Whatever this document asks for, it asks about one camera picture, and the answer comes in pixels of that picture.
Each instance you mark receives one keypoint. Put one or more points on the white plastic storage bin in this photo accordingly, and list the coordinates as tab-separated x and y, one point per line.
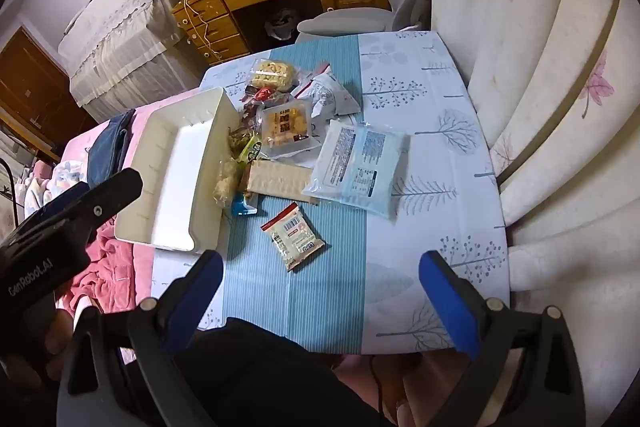
175	167

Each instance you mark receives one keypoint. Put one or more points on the small red label snack packet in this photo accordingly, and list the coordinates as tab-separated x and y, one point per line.
292	237

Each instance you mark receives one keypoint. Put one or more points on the brown wooden door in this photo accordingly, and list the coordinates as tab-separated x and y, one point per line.
30	72

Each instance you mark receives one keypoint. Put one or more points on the person's dark clothing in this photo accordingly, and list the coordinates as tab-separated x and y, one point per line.
260	372

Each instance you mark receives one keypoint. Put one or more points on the person's left hand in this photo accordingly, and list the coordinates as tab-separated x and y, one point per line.
57	332

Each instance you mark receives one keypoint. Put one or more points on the lace covered piano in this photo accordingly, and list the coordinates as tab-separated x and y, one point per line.
120	32

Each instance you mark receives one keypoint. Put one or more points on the trash bin with bag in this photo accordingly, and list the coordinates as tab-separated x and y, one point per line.
280	24

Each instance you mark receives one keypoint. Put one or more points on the clear yellow biscuit packet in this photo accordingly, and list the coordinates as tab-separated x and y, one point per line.
287	127

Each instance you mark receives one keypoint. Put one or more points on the red candy packet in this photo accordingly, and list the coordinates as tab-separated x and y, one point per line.
263	94

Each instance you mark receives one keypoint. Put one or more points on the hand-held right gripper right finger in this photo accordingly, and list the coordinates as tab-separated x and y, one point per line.
447	302

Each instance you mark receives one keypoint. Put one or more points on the clear beige puffed snack packet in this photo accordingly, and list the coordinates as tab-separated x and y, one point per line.
227	182

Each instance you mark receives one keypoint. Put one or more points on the large pale blue snack packet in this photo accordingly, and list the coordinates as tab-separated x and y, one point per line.
357	162

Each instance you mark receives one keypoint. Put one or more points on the beige wafer packet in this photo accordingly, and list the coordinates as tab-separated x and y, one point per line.
280	179

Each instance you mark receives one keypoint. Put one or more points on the white blue fleece blanket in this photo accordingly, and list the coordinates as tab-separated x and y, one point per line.
60	174

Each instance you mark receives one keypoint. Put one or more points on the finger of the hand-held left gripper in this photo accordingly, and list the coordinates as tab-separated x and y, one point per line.
62	196
107	197

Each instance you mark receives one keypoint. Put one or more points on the dark red foil snack packet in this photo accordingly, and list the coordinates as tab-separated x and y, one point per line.
248	119
249	93

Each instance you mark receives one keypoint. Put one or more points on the white puffy snack bag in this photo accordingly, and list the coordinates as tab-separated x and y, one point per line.
332	94

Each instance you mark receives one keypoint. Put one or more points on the tree print tablecloth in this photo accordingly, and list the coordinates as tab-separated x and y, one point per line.
425	132

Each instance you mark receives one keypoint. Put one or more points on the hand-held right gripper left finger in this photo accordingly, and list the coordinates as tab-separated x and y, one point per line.
195	302

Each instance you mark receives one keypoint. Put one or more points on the green snack packet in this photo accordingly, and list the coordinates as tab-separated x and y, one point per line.
251	149

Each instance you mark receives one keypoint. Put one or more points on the pink bedsheet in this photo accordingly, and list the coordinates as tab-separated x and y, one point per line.
145	117

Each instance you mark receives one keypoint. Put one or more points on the clear nut snack packet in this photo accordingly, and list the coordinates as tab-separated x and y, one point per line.
237	139

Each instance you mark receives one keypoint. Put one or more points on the folded blue jeans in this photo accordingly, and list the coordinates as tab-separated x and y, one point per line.
107	147

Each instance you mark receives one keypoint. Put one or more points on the clear yellow cookie tray pack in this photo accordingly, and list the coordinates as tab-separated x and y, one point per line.
272	74

